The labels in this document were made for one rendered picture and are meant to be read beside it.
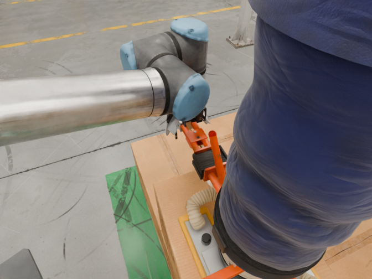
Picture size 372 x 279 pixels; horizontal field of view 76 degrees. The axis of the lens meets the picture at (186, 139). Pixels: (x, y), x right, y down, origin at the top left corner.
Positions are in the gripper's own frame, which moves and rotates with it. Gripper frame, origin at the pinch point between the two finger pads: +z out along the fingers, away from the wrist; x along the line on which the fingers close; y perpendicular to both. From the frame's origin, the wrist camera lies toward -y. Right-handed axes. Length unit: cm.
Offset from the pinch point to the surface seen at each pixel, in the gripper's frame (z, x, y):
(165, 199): 12.9, -14.1, 16.3
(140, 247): 107, -30, -6
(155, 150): 53, -5, -38
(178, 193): 12.9, -9.5, 16.0
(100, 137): 107, -39, -118
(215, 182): -1.1, -0.9, 24.2
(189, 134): -1.5, -0.7, 4.5
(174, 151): 53, 6, -33
